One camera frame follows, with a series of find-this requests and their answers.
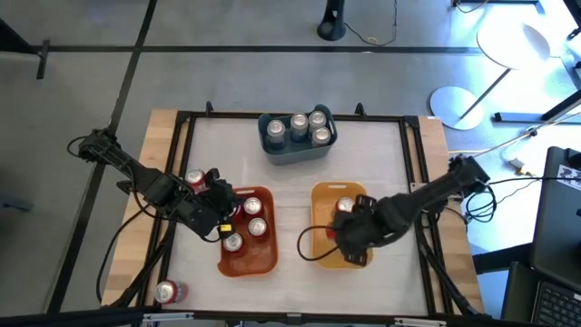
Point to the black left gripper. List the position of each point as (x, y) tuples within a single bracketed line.
[(220, 204)]

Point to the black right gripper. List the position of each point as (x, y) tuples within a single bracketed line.
[(363, 227)]

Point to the silver blue soda can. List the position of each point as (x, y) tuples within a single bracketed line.
[(317, 119), (275, 129), (299, 122), (321, 135)]

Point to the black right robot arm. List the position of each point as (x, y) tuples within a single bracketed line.
[(426, 195)]

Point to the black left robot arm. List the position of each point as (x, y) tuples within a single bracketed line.
[(150, 181)]

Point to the yellow plastic bin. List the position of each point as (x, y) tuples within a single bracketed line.
[(322, 200)]

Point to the orange plastic bin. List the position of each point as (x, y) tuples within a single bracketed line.
[(258, 259)]

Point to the blue-grey plastic bin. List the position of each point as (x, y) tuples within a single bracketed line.
[(290, 154)]

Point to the yellow grey plug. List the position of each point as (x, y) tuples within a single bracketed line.
[(517, 164)]

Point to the black stand base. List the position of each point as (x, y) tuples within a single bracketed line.
[(332, 22)]

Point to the black desk leg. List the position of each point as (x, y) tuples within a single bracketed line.
[(522, 117)]

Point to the black laptop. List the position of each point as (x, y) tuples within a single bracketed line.
[(558, 304)]

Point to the black desk foot bar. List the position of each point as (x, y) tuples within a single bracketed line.
[(43, 59)]

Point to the black aluminium table frame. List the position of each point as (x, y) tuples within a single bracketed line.
[(227, 115)]

